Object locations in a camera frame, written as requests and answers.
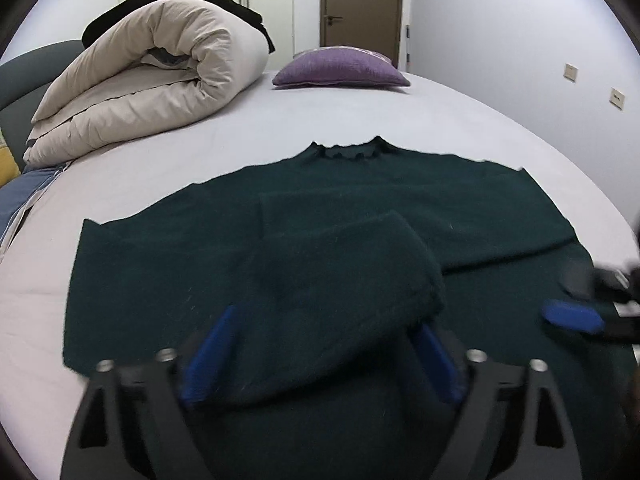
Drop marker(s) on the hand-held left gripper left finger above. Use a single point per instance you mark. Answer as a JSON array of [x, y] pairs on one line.
[[210, 355]]

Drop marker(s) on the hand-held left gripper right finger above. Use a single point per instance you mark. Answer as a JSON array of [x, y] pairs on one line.
[[440, 365]]

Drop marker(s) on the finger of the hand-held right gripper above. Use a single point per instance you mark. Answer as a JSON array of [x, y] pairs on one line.
[[582, 280], [572, 316]]

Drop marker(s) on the dark green knit sweater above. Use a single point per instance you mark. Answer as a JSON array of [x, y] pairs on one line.
[[325, 240]]

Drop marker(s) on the blue pillow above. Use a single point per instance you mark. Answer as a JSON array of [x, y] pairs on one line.
[[22, 200]]

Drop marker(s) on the yellow patterned cushion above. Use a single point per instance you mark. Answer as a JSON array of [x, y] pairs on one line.
[[6, 162]]

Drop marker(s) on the beige rolled duvet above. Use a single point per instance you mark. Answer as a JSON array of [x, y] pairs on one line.
[[145, 80]]

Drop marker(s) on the purple pillow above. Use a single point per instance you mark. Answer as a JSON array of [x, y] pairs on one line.
[[342, 67]]

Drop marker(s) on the grey upholstered headboard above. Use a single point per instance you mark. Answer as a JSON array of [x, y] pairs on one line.
[[25, 90]]

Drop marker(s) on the brown wooden door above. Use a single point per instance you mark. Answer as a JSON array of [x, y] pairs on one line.
[[361, 7]]

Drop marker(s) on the beige wall socket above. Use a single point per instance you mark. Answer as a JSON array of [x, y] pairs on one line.
[[617, 97], [570, 72]]

